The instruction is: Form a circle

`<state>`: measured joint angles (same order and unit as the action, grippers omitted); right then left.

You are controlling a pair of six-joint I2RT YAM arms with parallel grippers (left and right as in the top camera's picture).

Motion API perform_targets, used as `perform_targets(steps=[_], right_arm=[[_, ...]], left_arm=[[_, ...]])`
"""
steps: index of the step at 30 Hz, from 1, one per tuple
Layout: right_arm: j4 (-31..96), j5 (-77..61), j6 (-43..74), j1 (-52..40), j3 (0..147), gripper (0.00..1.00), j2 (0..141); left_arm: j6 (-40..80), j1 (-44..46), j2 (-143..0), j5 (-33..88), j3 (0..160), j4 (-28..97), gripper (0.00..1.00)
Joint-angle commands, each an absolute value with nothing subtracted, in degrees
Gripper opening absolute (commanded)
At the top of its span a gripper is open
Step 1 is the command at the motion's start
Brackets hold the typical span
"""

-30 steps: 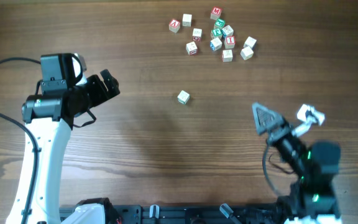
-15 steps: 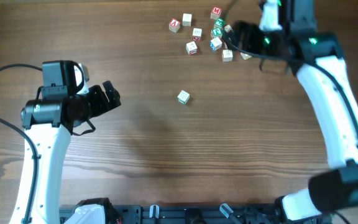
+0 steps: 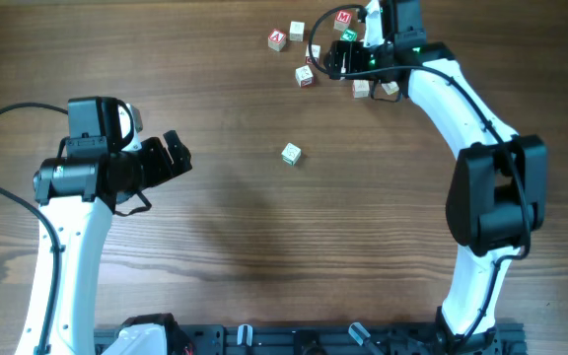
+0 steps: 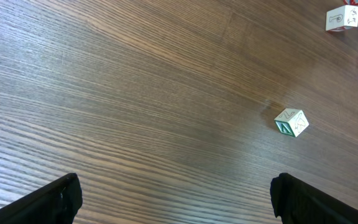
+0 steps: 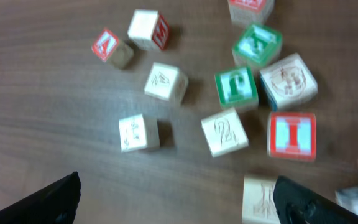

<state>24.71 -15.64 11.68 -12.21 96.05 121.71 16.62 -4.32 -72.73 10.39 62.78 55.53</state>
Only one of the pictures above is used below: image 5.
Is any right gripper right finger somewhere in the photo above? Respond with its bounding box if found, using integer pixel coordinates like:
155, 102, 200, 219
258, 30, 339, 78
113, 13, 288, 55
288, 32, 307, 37
273, 175, 358, 224

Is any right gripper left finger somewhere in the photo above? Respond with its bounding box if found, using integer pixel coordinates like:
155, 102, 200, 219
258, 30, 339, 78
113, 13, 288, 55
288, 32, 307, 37
0, 172, 81, 224

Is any red I block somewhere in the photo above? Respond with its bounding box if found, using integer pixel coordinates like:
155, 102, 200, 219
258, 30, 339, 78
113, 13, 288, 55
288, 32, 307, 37
267, 112, 316, 161

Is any blue number 2 block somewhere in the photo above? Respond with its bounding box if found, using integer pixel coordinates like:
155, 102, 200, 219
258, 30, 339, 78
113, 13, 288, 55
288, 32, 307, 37
201, 108, 249, 157

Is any green J block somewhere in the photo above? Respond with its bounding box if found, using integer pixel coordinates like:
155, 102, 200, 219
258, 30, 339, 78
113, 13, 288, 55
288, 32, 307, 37
214, 66, 259, 111

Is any wooden block bottom centre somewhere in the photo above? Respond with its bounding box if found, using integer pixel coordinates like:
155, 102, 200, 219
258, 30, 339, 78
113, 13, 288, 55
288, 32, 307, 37
242, 175, 280, 224

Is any red edged picture block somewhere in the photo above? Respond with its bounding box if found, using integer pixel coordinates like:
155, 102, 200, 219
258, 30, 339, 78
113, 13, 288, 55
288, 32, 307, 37
119, 114, 160, 152

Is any blue edged picture block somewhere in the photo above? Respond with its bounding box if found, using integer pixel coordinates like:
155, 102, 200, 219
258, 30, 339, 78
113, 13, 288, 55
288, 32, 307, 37
260, 53, 318, 111

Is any green letter block upper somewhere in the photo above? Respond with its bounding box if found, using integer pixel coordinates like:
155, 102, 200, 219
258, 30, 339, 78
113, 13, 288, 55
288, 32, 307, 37
232, 23, 283, 70

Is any red bottom picture block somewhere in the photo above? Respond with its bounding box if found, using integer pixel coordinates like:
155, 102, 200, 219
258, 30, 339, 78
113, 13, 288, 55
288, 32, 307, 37
144, 62, 189, 105

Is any red A block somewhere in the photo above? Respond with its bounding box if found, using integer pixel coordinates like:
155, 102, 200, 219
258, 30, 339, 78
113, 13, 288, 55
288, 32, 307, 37
91, 28, 134, 70

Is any red M block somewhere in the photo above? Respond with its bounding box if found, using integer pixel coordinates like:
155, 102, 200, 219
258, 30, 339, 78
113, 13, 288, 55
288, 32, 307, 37
227, 0, 275, 28

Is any plain wooden block top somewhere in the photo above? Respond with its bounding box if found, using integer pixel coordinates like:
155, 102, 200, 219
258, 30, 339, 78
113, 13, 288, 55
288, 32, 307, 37
127, 9, 170, 51

